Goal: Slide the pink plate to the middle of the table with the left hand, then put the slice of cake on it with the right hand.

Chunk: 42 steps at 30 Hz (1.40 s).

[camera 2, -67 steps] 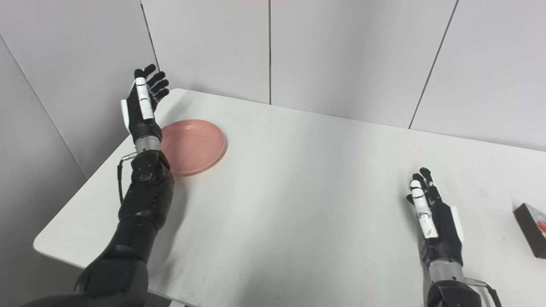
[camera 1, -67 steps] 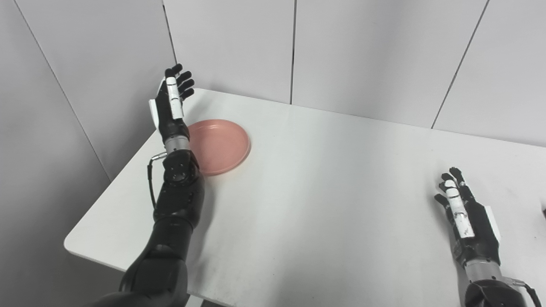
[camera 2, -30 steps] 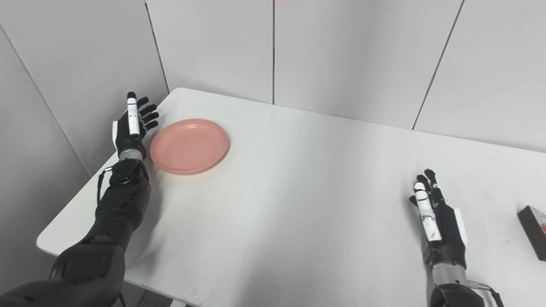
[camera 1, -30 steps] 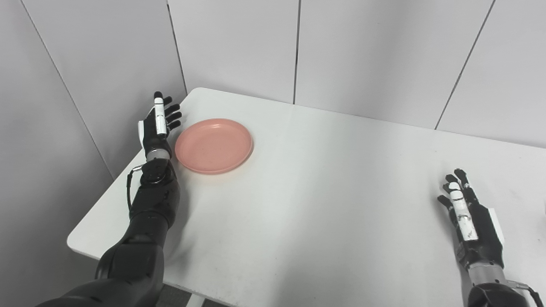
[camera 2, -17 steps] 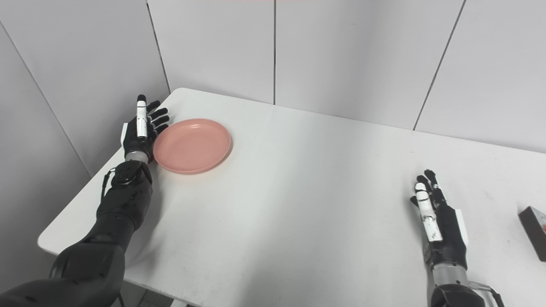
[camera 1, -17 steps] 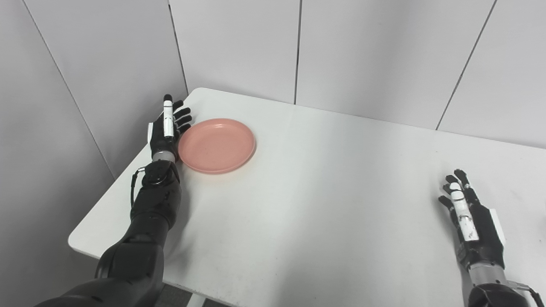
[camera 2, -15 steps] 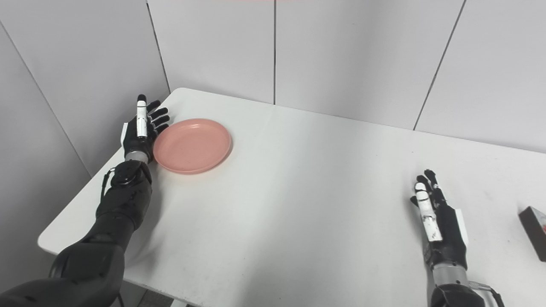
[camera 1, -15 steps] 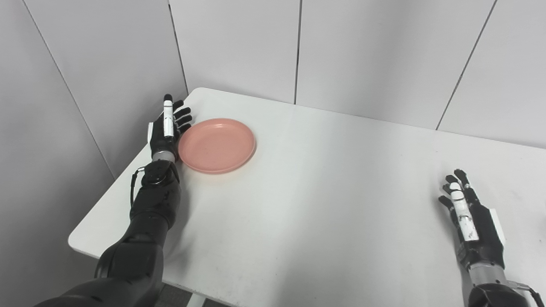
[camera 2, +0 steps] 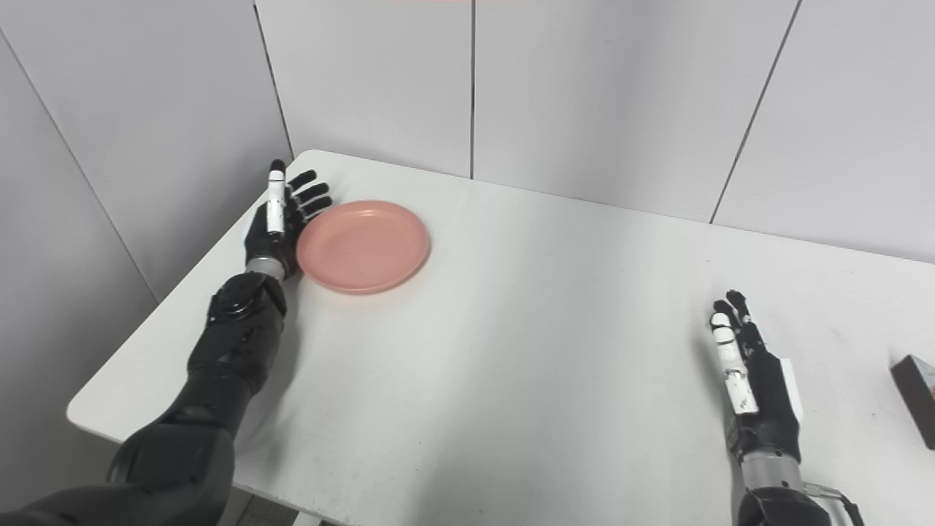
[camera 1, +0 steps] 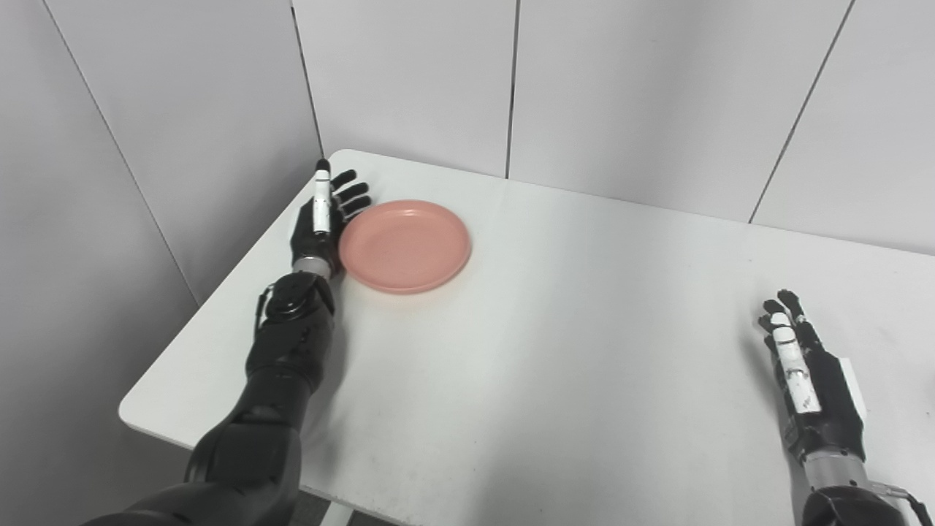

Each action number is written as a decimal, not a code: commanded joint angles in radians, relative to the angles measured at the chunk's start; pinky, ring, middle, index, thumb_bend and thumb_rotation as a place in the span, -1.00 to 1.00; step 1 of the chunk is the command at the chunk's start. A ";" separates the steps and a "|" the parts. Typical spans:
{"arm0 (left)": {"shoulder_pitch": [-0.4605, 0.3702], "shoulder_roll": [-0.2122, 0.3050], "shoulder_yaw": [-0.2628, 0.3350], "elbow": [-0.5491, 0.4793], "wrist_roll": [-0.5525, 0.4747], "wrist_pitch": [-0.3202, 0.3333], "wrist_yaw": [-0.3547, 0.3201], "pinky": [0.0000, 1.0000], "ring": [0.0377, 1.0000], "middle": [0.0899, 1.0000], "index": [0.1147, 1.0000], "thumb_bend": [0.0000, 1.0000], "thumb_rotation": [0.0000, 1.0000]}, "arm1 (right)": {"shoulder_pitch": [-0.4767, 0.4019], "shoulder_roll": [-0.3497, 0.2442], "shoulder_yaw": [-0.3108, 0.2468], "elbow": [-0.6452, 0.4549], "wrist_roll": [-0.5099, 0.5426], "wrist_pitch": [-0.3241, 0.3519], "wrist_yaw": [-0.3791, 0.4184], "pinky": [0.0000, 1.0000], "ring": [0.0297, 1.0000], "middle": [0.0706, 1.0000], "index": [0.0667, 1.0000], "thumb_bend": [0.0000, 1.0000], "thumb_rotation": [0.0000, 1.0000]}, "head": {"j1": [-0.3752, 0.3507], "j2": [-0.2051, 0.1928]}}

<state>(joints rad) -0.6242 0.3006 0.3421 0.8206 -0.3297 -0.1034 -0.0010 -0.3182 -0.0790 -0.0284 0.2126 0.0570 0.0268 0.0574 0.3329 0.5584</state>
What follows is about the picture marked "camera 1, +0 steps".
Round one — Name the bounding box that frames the black and white right hand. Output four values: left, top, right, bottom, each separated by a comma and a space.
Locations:
757, 289, 869, 465

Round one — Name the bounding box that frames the black and white left hand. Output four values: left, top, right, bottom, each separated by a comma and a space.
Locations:
290, 159, 372, 279

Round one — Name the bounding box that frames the pink round plate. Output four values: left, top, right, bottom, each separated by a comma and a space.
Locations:
337, 199, 473, 295

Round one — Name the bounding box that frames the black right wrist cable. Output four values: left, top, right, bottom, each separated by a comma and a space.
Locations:
868, 481, 935, 526

